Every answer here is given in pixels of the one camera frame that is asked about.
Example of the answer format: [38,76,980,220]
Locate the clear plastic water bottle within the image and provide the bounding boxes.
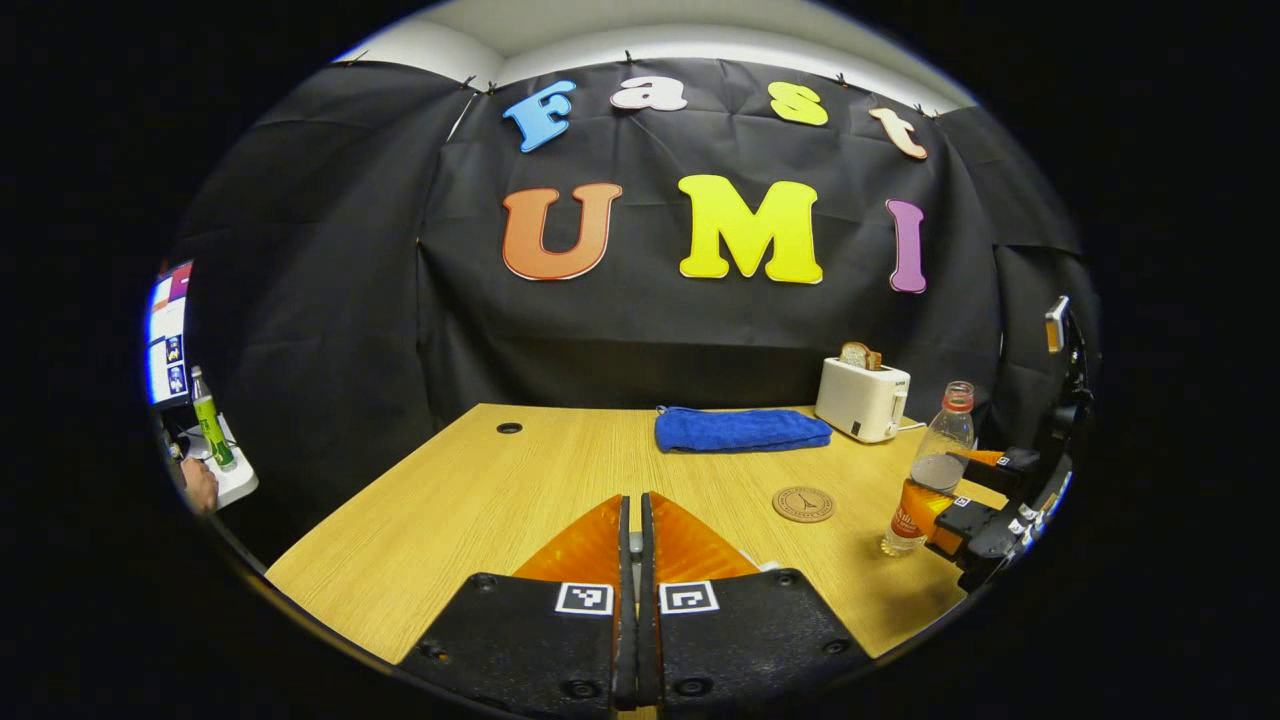
[880,380,977,558]

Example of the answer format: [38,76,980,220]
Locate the blue folded towel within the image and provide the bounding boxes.
[655,405,833,454]

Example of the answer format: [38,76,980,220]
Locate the white toaster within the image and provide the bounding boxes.
[814,357,912,444]

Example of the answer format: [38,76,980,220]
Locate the round brown coaster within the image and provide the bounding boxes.
[771,485,837,524]

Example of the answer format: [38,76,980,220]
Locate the white plastic tray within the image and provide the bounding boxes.
[185,415,260,511]

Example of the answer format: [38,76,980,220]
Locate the black backdrop cloth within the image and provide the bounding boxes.
[165,57,1101,546]

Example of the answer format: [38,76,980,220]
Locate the green bottle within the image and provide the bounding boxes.
[189,365,237,471]

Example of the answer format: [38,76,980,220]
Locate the computer monitor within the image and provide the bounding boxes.
[146,260,194,409]

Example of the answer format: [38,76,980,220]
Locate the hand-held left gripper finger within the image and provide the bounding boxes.
[398,492,633,716]
[638,492,873,713]

